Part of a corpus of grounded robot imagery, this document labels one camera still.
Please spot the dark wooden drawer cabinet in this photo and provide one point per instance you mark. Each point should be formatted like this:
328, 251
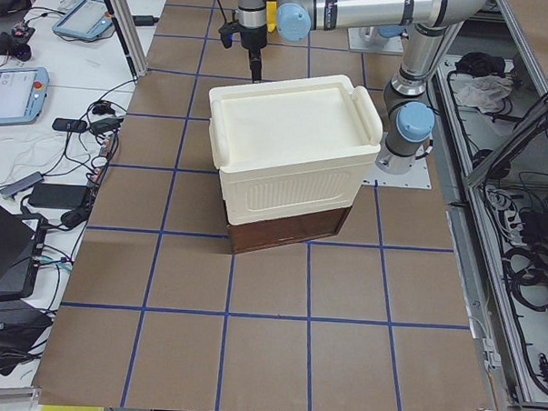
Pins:
285, 231

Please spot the blue teach pendant near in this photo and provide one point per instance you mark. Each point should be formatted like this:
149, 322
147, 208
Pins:
22, 94

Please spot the blue teach pendant far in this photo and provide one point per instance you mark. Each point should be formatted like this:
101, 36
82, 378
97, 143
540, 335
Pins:
87, 21

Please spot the aluminium frame post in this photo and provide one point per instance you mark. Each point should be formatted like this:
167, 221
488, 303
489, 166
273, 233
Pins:
125, 28

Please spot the cream plastic storage box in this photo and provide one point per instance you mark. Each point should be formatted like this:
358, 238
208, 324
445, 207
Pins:
288, 148

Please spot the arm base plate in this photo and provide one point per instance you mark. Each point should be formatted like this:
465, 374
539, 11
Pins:
394, 171
382, 40

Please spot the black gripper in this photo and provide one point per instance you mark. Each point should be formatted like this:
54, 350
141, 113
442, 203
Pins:
252, 38

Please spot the black laptop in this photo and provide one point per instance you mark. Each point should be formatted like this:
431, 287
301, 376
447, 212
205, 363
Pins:
22, 239

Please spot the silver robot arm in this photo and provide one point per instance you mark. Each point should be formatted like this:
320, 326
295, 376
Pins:
434, 24

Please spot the yellow plush toy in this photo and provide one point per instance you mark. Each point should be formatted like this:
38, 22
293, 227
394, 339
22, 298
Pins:
271, 11

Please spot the blue teach pendant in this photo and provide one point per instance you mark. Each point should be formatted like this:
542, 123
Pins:
22, 94
87, 21

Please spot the white crumpled cloth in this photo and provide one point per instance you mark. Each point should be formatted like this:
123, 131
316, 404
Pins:
485, 93

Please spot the black power adapter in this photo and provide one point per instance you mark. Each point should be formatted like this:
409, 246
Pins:
55, 196

